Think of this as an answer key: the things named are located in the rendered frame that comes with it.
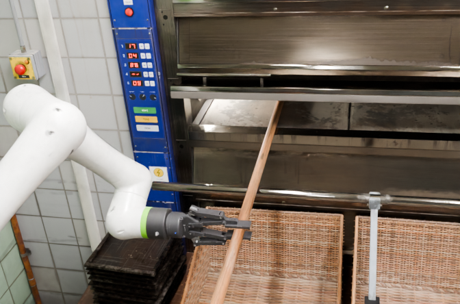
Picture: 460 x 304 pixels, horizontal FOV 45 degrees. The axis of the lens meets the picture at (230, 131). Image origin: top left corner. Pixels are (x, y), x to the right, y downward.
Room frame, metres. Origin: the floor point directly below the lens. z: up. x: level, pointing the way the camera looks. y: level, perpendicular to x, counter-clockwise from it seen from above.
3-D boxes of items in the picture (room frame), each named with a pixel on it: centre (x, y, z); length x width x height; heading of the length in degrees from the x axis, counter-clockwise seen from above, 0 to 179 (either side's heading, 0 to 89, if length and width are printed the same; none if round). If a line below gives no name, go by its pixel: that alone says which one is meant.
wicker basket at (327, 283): (1.61, -0.09, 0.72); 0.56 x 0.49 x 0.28; 77
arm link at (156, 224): (1.34, 0.22, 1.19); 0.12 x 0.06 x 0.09; 166
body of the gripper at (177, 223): (1.32, 0.15, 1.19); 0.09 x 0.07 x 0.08; 76
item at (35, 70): (2.05, 0.75, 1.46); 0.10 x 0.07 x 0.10; 76
